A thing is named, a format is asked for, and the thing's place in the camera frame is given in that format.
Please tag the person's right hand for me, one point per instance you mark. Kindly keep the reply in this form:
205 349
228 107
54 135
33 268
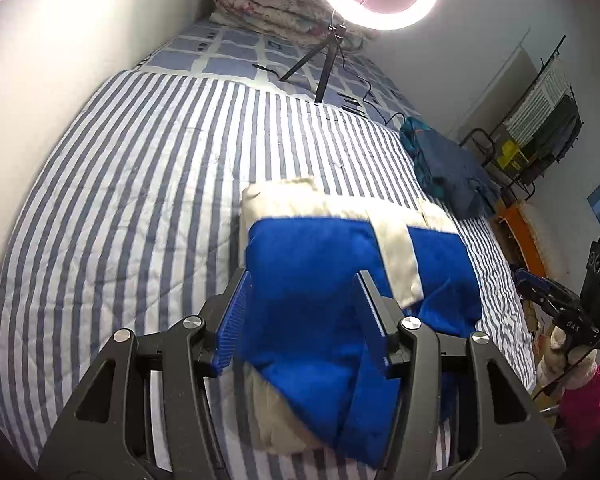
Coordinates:
582 367

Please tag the blue striped blanket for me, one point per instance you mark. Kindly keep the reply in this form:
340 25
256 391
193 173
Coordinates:
130 185

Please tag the beige and blue jacket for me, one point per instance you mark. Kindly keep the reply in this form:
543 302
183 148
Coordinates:
305 270

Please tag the yellow box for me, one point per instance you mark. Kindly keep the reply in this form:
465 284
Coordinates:
510 155

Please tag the striped hanging towel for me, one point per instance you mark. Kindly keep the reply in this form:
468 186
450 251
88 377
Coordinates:
540 105

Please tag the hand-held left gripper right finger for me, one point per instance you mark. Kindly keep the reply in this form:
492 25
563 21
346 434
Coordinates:
372 320

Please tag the black tripod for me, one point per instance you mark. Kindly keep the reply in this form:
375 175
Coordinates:
327 70

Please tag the dark blue clothes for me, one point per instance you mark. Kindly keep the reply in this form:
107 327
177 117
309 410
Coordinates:
455 175

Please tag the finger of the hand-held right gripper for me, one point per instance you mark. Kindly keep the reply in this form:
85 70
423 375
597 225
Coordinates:
527 280

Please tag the orange bench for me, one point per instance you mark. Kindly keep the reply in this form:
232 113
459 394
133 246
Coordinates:
527 250

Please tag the blue checked bed sheet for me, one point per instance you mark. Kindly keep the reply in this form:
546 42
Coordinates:
230 50

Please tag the folded floral quilt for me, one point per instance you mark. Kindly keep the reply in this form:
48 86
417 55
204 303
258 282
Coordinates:
265 0

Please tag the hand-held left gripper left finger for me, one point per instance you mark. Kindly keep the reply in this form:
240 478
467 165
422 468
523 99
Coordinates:
232 320

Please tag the person's right forearm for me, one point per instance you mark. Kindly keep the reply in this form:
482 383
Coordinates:
587 410

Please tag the black clothes rack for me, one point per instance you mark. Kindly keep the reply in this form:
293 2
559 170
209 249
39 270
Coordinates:
472 132

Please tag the dark hanging garments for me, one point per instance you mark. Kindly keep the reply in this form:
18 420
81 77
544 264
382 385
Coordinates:
555 135

